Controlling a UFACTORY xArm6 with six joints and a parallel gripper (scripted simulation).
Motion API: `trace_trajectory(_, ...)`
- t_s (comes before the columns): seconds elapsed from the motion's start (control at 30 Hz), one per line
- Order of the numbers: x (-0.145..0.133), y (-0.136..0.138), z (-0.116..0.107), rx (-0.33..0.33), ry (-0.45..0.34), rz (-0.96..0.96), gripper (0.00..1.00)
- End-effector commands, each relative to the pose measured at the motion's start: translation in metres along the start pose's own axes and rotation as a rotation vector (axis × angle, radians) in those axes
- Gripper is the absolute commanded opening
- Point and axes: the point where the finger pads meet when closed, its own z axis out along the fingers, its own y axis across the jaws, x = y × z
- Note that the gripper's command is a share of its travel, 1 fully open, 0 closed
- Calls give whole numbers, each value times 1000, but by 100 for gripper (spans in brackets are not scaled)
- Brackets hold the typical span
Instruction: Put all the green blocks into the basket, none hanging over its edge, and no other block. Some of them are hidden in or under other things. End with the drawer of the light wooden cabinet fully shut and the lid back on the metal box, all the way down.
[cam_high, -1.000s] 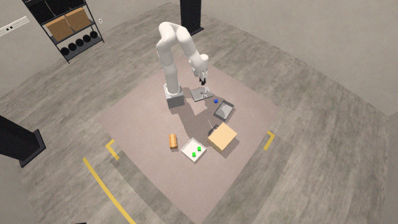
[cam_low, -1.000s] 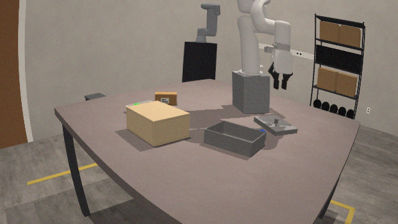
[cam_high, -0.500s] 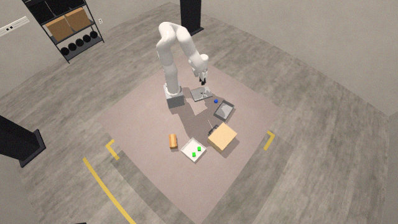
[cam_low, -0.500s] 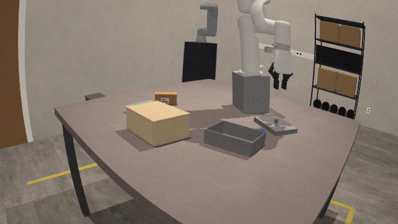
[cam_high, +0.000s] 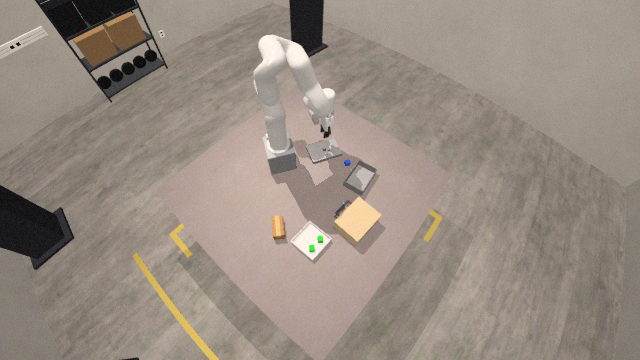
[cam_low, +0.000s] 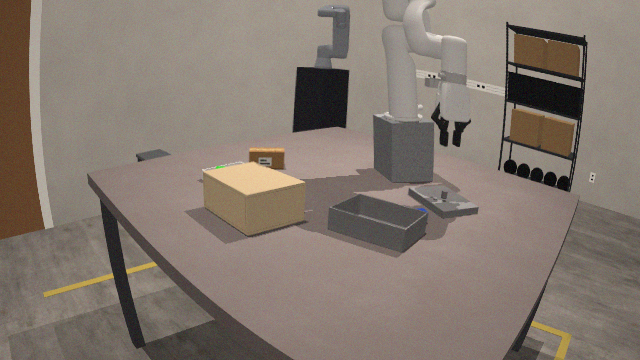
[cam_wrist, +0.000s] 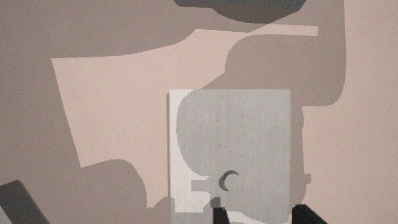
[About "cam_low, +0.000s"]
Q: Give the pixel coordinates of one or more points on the brown cardboard box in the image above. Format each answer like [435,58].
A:
[269,157]

